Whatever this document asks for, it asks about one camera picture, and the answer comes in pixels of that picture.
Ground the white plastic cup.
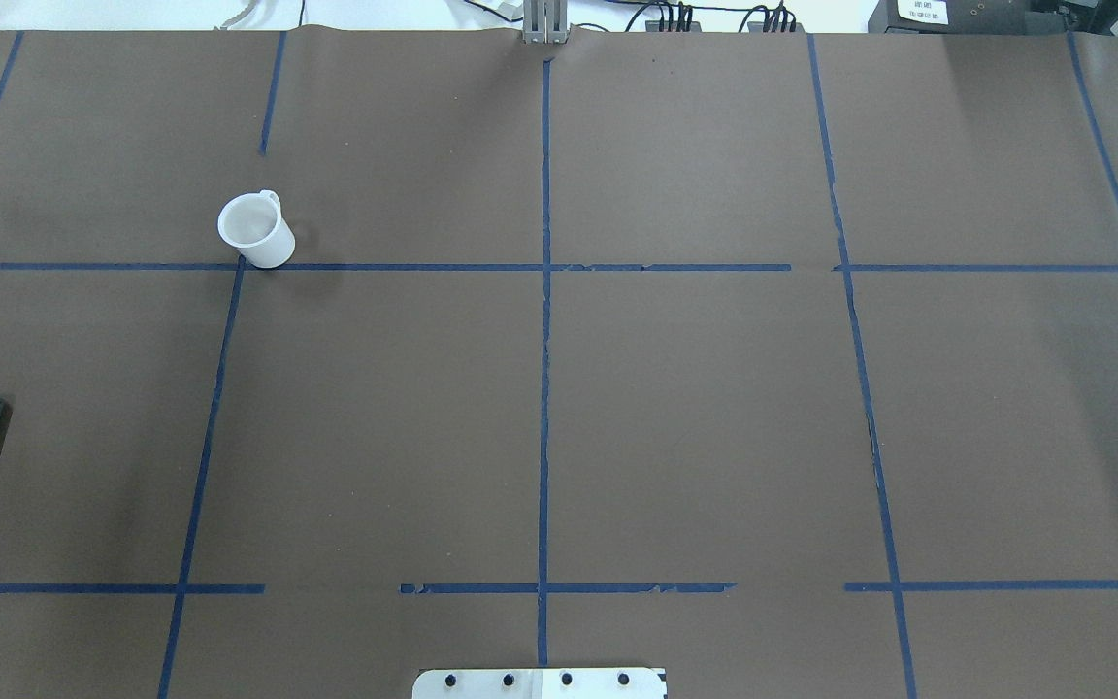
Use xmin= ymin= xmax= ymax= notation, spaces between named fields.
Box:
xmin=216 ymin=189 xmax=296 ymax=270

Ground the brown paper table cover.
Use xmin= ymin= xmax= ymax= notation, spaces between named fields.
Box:
xmin=0 ymin=26 xmax=1118 ymax=698

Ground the black usb hub left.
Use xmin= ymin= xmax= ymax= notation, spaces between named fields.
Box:
xmin=643 ymin=1 xmax=700 ymax=34

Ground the black usb hub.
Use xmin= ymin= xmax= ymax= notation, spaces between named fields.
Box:
xmin=643 ymin=1 xmax=700 ymax=34
xmin=738 ymin=1 xmax=802 ymax=34

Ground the black usb hub right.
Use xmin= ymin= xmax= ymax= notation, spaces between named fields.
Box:
xmin=738 ymin=1 xmax=802 ymax=34

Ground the black box device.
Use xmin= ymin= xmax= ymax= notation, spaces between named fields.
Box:
xmin=866 ymin=1 xmax=1069 ymax=36

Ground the aluminium frame post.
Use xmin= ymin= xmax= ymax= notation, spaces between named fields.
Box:
xmin=522 ymin=0 xmax=571 ymax=45

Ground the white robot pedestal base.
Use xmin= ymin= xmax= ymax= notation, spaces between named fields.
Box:
xmin=411 ymin=667 xmax=669 ymax=698

